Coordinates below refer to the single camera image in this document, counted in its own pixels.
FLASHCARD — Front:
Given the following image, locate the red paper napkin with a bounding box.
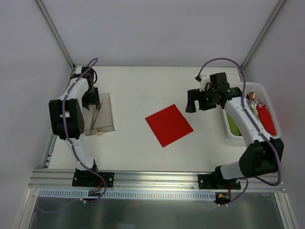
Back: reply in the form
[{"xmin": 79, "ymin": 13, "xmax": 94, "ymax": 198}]
[{"xmin": 145, "ymin": 104, "xmax": 193, "ymax": 147}]

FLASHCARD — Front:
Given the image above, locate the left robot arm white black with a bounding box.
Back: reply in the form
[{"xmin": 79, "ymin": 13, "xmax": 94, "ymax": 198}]
[{"xmin": 49, "ymin": 66, "xmax": 100, "ymax": 186}]

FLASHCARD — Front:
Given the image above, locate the clear acrylic utensil box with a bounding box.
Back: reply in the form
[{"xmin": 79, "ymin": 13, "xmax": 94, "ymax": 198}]
[{"xmin": 83, "ymin": 93, "xmax": 115, "ymax": 136}]

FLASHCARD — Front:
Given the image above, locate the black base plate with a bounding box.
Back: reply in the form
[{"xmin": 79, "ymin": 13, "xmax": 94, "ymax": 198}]
[
  {"xmin": 197, "ymin": 174, "xmax": 241, "ymax": 190},
  {"xmin": 72, "ymin": 169, "xmax": 114, "ymax": 187}
]

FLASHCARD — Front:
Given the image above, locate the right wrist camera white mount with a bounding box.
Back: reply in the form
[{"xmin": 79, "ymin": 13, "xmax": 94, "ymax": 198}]
[{"xmin": 195, "ymin": 74, "xmax": 209, "ymax": 91}]

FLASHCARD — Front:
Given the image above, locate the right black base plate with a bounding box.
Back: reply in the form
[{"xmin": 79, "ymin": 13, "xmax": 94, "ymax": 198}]
[{"xmin": 197, "ymin": 174, "xmax": 241, "ymax": 190}]

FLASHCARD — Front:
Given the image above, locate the red rolled napkin right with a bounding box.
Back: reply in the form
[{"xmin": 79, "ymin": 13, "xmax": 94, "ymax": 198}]
[{"xmin": 256, "ymin": 105, "xmax": 277, "ymax": 136}]

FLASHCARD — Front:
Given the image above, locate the white plastic basket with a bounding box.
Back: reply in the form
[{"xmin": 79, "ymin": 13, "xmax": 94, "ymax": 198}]
[{"xmin": 223, "ymin": 82, "xmax": 281, "ymax": 140}]

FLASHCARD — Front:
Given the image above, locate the silver spoon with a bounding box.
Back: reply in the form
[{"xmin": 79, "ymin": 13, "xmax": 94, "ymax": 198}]
[{"xmin": 90, "ymin": 110, "xmax": 99, "ymax": 129}]

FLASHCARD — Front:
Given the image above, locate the right aluminium frame post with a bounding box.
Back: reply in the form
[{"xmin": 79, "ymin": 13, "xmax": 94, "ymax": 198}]
[{"xmin": 241, "ymin": 0, "xmax": 286, "ymax": 69}]

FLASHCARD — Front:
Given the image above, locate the aluminium frame post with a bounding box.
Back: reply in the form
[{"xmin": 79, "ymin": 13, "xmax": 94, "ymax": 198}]
[
  {"xmin": 34, "ymin": 0, "xmax": 75, "ymax": 69},
  {"xmin": 241, "ymin": 0, "xmax": 286, "ymax": 69}
]

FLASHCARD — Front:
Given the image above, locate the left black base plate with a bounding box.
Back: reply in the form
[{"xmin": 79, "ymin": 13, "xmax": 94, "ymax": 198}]
[{"xmin": 72, "ymin": 169, "xmax": 114, "ymax": 187}]

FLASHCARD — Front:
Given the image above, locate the left aluminium frame post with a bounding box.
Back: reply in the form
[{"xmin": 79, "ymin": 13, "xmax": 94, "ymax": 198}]
[{"xmin": 34, "ymin": 0, "xmax": 75, "ymax": 69}]

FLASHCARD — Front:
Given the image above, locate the silver knife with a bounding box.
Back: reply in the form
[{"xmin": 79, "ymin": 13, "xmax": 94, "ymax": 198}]
[{"xmin": 90, "ymin": 103, "xmax": 102, "ymax": 129}]

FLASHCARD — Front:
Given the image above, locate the green rolled napkin left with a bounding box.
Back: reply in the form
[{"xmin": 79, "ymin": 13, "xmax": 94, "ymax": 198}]
[{"xmin": 226, "ymin": 114, "xmax": 241, "ymax": 136}]

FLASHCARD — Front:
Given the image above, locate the white rolled napkin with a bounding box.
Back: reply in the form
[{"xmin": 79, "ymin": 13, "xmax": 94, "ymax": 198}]
[{"xmin": 250, "ymin": 102, "xmax": 259, "ymax": 120}]

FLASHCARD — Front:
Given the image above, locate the aluminium rail front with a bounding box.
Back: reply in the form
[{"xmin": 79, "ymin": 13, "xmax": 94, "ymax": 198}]
[{"xmin": 28, "ymin": 168, "xmax": 286, "ymax": 193}]

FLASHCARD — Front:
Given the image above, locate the white slotted cable duct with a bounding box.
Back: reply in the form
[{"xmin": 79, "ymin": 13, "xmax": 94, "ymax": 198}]
[{"xmin": 38, "ymin": 188, "xmax": 216, "ymax": 201}]

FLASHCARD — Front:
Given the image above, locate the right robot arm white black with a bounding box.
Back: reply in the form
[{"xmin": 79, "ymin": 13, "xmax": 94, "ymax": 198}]
[{"xmin": 185, "ymin": 73, "xmax": 284, "ymax": 189}]

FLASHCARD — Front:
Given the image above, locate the copper spoon in basket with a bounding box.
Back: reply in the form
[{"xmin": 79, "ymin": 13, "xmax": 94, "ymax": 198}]
[{"xmin": 248, "ymin": 92, "xmax": 255, "ymax": 103}]

